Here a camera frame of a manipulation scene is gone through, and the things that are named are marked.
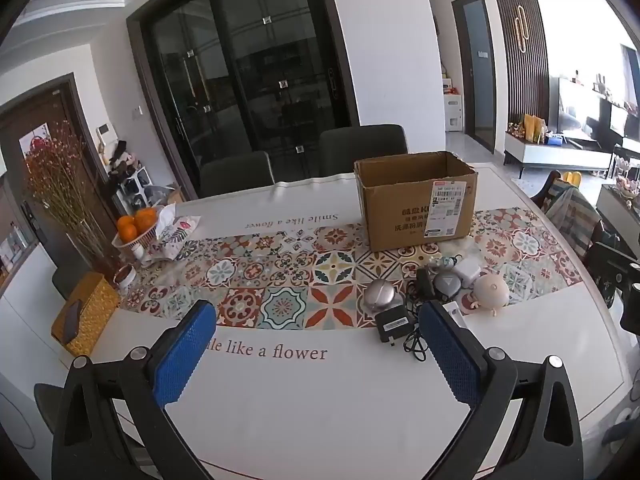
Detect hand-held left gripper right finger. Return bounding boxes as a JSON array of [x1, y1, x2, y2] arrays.
[[417, 300, 586, 480]]

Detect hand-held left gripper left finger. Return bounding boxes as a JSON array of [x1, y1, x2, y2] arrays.
[[34, 299, 218, 480]]

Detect black cable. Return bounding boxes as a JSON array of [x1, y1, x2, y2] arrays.
[[402, 280, 431, 363]]

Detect small white box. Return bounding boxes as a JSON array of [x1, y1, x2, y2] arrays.
[[442, 301, 471, 331]]

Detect black power adapter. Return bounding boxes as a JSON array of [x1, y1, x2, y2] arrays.
[[375, 306, 418, 345]]

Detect grey round device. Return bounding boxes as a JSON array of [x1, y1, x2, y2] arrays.
[[432, 270, 463, 303]]

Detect beige round toy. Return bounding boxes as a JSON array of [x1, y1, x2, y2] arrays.
[[462, 275, 511, 317]]

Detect white charger block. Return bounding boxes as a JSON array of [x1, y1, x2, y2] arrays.
[[457, 257, 482, 288]]

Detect silver round device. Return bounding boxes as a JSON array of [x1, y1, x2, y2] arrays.
[[363, 279, 405, 322]]

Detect brown cardboard box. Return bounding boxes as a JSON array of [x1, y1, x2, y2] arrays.
[[354, 150, 478, 252]]

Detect chair with striped cloth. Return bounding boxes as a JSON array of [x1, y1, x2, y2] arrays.
[[532, 170, 603, 261]]

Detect yellow woven basket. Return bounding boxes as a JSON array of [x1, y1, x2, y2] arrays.
[[51, 272, 121, 356]]

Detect white fruit bowl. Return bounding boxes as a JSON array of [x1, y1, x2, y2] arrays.
[[111, 205, 166, 261]]

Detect leaf print tissue pack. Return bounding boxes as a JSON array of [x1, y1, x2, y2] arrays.
[[147, 205, 201, 261]]

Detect patterned tile tablecloth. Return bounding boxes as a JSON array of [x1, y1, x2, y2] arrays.
[[0, 162, 636, 480]]

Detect white television cabinet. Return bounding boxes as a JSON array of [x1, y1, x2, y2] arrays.
[[504, 130, 613, 178]]

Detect yellow bags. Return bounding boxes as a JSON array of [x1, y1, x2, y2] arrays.
[[522, 115, 546, 143]]

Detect television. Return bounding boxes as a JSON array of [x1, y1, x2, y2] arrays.
[[557, 77, 616, 148]]

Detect white shoe rack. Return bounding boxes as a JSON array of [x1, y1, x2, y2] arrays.
[[107, 140, 151, 216]]

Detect dark dining chair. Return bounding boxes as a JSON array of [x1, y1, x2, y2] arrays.
[[199, 151, 276, 200], [318, 124, 410, 178]]

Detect dried flower bunch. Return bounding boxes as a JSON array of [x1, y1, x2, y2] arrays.
[[25, 120, 118, 281]]

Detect brown wooden door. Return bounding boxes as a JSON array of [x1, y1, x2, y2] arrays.
[[0, 74, 116, 271]]

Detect small white cabinet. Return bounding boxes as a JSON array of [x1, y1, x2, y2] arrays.
[[442, 77, 463, 133]]

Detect dark narrow door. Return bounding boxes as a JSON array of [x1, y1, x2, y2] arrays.
[[451, 0, 497, 153]]

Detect dark glass sliding door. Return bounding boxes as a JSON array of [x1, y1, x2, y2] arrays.
[[127, 0, 361, 201]]

